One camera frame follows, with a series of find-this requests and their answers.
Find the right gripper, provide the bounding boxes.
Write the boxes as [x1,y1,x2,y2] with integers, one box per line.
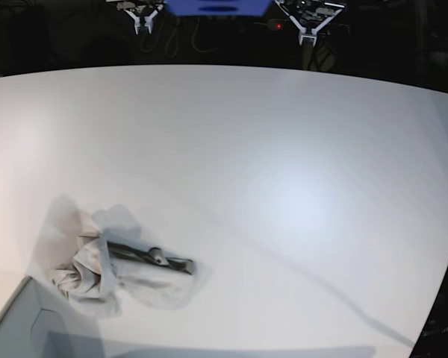
[116,0,164,34]

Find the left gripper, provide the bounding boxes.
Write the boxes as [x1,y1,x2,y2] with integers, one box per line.
[275,0,346,45]

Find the light grey t-shirt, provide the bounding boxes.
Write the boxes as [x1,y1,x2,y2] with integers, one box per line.
[50,195,199,318]

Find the black power strip red light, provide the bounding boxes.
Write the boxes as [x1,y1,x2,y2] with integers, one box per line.
[267,19,285,31]

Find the blue box at top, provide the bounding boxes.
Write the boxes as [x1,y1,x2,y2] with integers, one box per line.
[166,0,272,16]

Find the grey bin at corner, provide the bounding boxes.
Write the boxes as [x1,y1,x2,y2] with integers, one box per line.
[0,277,105,357]

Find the thin looped cable background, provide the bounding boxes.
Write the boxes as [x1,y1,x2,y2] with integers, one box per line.
[137,15,221,63]

